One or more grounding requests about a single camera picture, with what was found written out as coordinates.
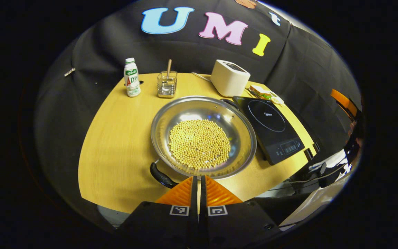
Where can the white toaster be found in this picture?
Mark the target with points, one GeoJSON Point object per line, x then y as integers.
{"type": "Point", "coordinates": [228, 79]}

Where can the sandwich with lettuce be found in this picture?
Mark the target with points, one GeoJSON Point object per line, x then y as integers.
{"type": "Point", "coordinates": [259, 91]}

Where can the white sheet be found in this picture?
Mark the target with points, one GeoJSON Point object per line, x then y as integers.
{"type": "Point", "coordinates": [309, 204]}

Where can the large pile of yellow soybeans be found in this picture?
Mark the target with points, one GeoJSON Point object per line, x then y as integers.
{"type": "Point", "coordinates": [199, 143]}

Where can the black backdrop cloth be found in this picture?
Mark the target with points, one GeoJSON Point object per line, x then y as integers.
{"type": "Point", "coordinates": [98, 41]}

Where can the black induction cooktop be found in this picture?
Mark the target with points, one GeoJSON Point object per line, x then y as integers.
{"type": "Point", "coordinates": [268, 121]}

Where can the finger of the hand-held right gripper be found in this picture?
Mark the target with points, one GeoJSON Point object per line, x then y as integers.
{"type": "Point", "coordinates": [344, 102]}

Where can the white divided dish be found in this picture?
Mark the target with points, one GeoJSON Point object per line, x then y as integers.
{"type": "Point", "coordinates": [277, 99]}

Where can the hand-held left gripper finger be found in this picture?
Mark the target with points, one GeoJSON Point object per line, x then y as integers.
{"type": "Point", "coordinates": [194, 197]}
{"type": "Point", "coordinates": [202, 197]}

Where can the white drink bottle green label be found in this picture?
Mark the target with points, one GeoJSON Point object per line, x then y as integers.
{"type": "Point", "coordinates": [132, 77]}

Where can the silver clip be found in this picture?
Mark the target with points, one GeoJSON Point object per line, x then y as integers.
{"type": "Point", "coordinates": [69, 72]}

